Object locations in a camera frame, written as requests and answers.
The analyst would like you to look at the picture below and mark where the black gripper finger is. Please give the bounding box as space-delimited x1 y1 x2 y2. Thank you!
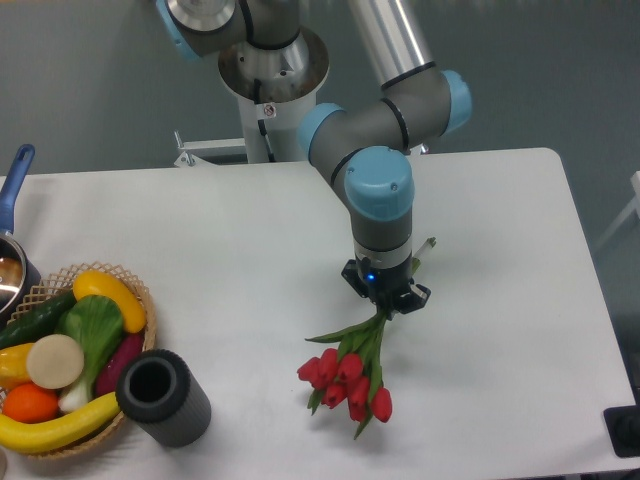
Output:
387 283 431 320
341 259 373 298

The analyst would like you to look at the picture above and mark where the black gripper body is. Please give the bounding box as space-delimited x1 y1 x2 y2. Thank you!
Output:
363 257 412 306

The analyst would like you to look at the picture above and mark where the red tulip bouquet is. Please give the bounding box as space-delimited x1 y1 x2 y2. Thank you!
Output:
297 309 395 437

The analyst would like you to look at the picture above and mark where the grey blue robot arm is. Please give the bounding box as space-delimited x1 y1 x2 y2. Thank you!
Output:
156 1 472 318

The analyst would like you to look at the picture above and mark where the dark grey ribbed vase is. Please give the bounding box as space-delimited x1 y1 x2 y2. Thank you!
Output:
115 349 212 448

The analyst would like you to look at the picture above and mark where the purple sweet potato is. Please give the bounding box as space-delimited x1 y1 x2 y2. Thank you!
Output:
94 334 144 397

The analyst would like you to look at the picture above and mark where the black device at edge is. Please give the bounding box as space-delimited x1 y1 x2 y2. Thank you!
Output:
603 405 639 458

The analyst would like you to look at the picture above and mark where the green bok choy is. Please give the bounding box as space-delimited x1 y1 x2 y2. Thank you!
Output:
55 295 124 414

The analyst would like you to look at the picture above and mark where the beige round disc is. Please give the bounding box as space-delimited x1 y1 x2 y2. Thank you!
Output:
26 334 84 390

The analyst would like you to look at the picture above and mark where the green cucumber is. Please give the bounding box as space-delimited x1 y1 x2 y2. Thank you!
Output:
1 291 76 349

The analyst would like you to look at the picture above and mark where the orange fruit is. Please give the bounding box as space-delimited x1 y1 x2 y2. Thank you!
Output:
2 383 58 424

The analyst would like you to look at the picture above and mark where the yellow bell pepper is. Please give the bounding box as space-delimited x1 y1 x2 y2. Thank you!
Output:
0 343 33 391

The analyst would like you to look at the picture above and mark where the yellow banana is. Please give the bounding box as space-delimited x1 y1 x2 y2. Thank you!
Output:
1 392 121 455

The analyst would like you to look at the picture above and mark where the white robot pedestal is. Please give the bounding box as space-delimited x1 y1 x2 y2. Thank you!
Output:
172 25 331 168

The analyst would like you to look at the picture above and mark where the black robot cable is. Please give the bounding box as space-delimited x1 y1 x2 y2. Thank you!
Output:
252 77 277 163

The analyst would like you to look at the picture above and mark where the white furniture frame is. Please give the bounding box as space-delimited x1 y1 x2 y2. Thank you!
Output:
595 171 639 253

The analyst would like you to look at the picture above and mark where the blue handled saucepan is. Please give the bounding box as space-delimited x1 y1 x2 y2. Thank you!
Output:
1 144 41 329

